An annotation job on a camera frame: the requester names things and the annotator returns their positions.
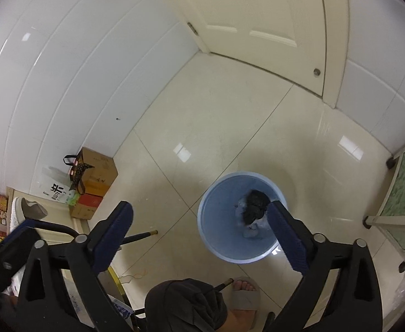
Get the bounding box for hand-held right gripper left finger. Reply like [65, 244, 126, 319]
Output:
[16, 201, 134, 332]

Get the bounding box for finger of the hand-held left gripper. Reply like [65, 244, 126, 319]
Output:
[0, 227, 42, 286]

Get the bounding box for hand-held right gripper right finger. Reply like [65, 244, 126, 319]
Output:
[268, 201, 385, 332]

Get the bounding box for blue plastic trash bin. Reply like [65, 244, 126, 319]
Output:
[197, 170, 288, 264]

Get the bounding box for black stool with gold feet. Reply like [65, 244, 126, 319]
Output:
[26, 219, 234, 319]

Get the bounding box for white crumpled paper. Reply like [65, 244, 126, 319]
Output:
[235, 204, 270, 239]

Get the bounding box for white crumpled cloth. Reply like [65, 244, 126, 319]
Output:
[9, 196, 49, 230]

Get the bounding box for small brown cardboard box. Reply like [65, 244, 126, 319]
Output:
[69, 202, 101, 220]

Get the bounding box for red box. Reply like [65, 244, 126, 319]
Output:
[76, 194, 103, 210]

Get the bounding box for black crumpled bag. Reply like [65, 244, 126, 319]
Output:
[239, 190, 272, 225]

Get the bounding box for beige kitchen counter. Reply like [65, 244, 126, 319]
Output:
[0, 186, 87, 248]

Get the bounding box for person's foot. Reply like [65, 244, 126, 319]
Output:
[223, 278, 258, 332]

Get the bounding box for white printed plastic bag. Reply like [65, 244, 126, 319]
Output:
[41, 166, 80, 205]

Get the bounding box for grey slipper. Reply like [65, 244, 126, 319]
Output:
[227, 276, 262, 331]

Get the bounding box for large brown cardboard box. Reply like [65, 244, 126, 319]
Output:
[79, 147, 119, 197]

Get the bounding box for dark shorts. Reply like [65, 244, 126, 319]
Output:
[144, 278, 228, 332]

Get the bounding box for cream panel door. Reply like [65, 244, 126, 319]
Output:
[138, 0, 348, 109]

